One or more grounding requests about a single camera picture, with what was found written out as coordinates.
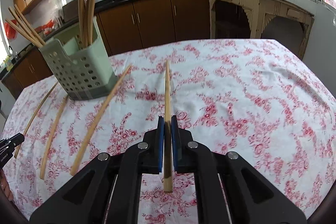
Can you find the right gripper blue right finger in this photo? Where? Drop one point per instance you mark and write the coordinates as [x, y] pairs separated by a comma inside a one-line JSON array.
[[185, 149]]

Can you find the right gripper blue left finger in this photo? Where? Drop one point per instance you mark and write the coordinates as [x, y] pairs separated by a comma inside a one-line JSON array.
[[153, 159]]

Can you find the wooden chopstick two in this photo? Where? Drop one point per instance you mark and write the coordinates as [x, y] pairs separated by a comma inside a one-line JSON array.
[[12, 11]]

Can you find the wooden chopstick one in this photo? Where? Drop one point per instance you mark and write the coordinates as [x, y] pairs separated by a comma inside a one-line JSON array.
[[23, 22]]

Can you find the wooden chopstick ten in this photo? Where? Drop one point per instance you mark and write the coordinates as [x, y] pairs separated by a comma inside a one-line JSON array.
[[24, 34]]

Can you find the wooden chopstick eight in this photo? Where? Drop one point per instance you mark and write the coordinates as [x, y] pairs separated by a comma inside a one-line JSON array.
[[85, 39]]

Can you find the brown lower kitchen cabinets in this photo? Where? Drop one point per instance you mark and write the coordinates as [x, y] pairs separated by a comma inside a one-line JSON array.
[[125, 26]]

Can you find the person left hand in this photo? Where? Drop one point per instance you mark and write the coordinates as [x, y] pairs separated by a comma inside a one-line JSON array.
[[5, 187]]

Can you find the wooden chopstick six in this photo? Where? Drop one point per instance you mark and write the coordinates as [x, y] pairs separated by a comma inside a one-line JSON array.
[[167, 157]]

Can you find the wooden chopstick five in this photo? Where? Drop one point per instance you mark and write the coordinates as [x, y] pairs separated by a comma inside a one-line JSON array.
[[51, 136]]

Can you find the wooden chopstick four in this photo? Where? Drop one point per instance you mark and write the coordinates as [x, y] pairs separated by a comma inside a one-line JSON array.
[[33, 117]]

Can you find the yellow dish soap bottle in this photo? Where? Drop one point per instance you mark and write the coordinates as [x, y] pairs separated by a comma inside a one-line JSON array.
[[8, 63]]

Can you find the floral red white tablecloth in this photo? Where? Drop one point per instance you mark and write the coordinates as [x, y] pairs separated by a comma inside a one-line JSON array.
[[254, 97]]

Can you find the green perforated utensil holder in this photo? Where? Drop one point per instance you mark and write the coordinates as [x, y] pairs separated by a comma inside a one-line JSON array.
[[84, 73]]

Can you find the red plastic bag hanging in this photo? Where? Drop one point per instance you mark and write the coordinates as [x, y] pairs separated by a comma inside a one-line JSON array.
[[10, 32]]

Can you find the brown cutting board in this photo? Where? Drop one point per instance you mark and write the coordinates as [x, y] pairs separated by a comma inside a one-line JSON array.
[[70, 10]]

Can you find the cream wooden side table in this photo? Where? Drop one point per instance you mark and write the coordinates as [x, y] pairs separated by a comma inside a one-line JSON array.
[[261, 12]]

